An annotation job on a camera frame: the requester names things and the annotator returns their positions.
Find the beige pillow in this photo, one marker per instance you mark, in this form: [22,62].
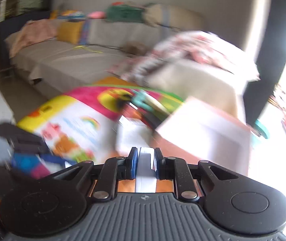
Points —
[173,17]

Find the teal crank handle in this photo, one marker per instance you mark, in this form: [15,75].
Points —
[142,99]

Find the peach blanket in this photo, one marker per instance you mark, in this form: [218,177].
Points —
[31,33]

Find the pink cardboard box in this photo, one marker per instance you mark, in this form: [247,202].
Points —
[197,131]

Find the colourful cartoon play mat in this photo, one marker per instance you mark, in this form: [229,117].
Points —
[76,126]

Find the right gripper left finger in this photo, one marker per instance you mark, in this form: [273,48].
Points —
[131,164]

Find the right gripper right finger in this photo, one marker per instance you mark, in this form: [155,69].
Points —
[159,163]

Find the pink plush toy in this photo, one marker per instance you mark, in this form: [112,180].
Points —
[96,15]

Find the green plush pillow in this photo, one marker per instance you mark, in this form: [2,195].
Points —
[124,13]

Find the beige sofa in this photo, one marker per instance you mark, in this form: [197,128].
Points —
[57,67]

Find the yellow cushion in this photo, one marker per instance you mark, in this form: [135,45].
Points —
[70,32]

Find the floral pink white blanket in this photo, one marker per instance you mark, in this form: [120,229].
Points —
[198,46]

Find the small white box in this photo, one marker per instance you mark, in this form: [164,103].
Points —
[146,179]

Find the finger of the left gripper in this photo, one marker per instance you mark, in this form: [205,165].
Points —
[22,141]

